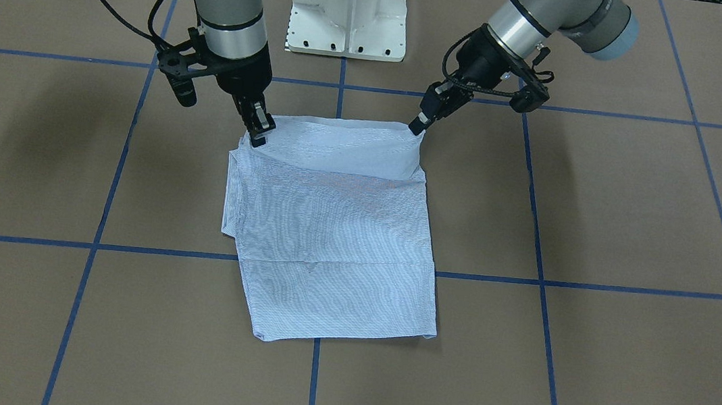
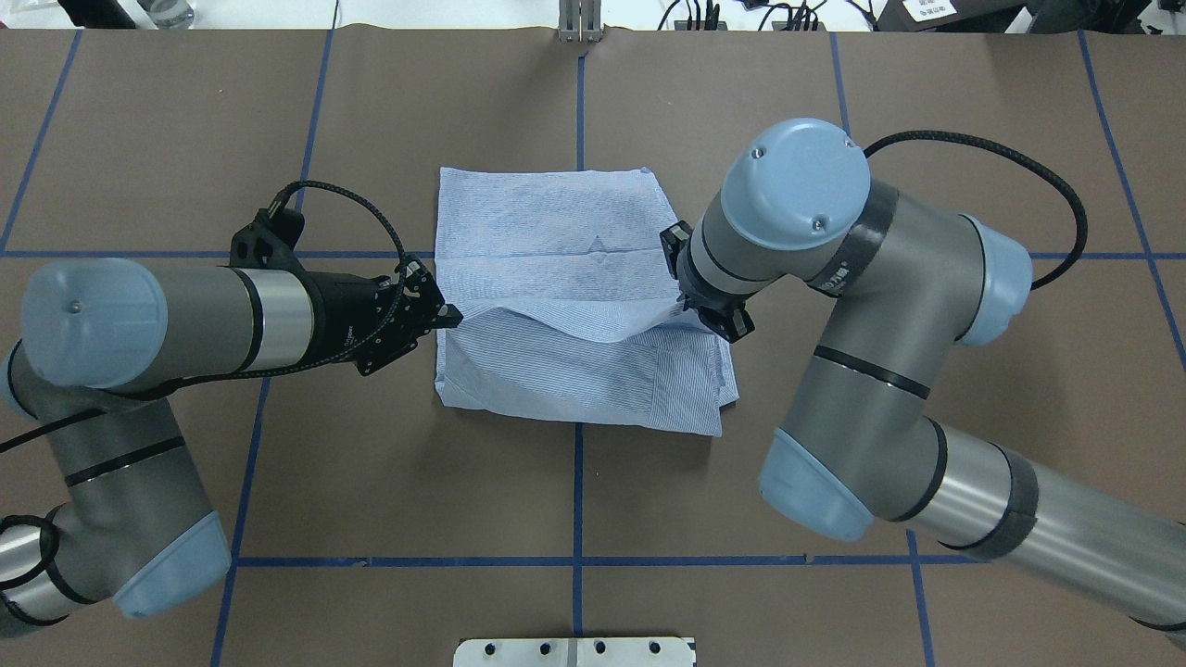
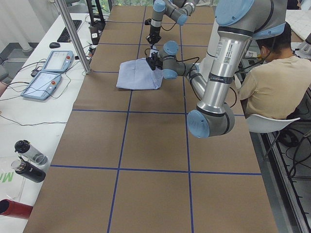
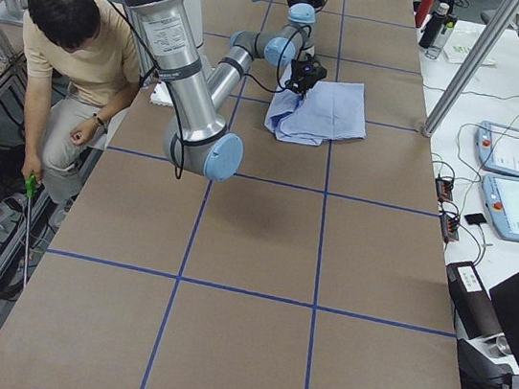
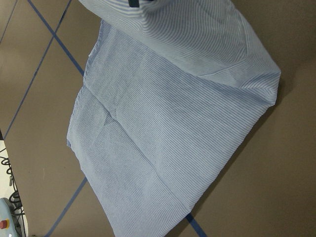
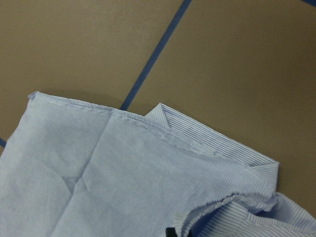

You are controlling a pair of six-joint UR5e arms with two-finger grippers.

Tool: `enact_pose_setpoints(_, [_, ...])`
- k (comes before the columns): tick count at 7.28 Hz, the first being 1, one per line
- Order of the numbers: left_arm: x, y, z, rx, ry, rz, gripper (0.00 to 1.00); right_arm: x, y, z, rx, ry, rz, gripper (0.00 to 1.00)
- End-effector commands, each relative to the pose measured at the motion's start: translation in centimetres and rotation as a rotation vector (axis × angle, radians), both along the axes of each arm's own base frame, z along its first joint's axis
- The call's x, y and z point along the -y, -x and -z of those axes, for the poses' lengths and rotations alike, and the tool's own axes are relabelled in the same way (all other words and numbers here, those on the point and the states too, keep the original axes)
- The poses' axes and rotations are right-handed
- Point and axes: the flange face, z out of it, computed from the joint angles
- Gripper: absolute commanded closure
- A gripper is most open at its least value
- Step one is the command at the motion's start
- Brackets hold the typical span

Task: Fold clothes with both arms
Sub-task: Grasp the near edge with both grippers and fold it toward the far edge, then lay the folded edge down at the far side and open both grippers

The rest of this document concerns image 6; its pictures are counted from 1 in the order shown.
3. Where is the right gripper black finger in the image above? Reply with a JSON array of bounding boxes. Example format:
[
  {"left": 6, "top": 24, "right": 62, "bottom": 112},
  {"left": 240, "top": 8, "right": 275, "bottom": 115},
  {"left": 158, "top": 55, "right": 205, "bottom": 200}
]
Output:
[{"left": 165, "top": 227, "right": 177, "bottom": 237}]

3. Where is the light blue striped shirt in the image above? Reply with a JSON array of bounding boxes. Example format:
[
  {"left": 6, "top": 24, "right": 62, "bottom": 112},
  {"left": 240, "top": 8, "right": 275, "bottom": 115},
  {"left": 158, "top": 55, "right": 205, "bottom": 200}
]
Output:
[{"left": 0, "top": 92, "right": 316, "bottom": 237}]

